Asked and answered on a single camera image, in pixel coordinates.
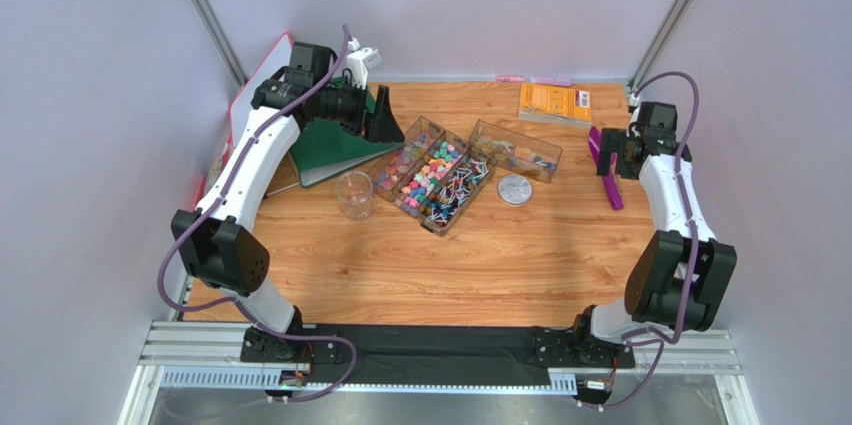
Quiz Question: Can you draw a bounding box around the stack of books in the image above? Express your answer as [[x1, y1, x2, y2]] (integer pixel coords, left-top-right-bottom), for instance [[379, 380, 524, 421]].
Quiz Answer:
[[192, 138, 234, 208]]

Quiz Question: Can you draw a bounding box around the clear plastic jar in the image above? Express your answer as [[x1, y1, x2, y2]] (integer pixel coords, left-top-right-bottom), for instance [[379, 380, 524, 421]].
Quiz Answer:
[[335, 170, 376, 220]]

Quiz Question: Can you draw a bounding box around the red-framed whiteboard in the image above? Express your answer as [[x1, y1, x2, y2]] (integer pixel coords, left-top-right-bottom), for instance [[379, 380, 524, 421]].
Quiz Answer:
[[228, 32, 293, 147]]

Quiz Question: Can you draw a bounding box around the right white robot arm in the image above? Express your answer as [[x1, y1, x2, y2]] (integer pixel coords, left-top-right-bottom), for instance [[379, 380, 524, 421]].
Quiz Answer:
[[570, 101, 737, 365]]

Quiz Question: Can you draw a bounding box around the purple plastic scoop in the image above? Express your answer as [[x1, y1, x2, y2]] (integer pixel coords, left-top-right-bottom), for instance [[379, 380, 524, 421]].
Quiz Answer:
[[587, 125, 626, 211]]

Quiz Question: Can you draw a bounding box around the aluminium rail frame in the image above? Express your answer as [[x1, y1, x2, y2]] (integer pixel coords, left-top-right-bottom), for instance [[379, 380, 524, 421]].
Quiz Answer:
[[120, 301, 758, 424]]

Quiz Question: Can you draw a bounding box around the black base mat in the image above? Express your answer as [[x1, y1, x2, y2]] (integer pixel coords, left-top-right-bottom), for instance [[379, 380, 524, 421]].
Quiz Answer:
[[239, 324, 636, 386]]

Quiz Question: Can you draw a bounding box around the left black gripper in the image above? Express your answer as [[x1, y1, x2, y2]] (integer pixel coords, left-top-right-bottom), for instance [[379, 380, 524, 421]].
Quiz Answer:
[[314, 75, 406, 143]]

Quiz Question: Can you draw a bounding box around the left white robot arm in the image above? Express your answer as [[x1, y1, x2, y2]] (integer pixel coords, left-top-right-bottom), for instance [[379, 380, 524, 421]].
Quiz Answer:
[[167, 38, 405, 338]]

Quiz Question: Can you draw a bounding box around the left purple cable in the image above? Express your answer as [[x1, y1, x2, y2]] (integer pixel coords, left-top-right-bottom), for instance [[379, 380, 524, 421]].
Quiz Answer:
[[156, 23, 358, 404]]

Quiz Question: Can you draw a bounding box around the orange book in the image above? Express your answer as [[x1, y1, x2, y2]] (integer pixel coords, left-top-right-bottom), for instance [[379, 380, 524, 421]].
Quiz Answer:
[[518, 83, 592, 128]]

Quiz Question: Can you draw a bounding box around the green binder folder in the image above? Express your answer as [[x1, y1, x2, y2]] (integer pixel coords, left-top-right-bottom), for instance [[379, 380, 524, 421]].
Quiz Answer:
[[289, 80, 403, 187]]

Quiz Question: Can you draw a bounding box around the silver round jar lid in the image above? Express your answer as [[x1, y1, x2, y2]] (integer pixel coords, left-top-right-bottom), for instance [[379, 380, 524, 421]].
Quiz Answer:
[[497, 174, 533, 206]]

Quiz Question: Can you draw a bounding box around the single clear candy box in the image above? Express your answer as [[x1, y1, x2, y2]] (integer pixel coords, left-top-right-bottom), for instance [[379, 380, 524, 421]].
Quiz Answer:
[[469, 120, 562, 183]]

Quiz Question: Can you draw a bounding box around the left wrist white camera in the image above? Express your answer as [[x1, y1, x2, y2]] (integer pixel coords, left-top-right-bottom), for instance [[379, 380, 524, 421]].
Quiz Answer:
[[345, 37, 382, 89]]

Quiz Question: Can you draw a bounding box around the three-compartment clear candy box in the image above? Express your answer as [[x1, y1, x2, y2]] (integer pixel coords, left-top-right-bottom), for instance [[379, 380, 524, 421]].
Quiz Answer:
[[368, 117, 497, 237]]

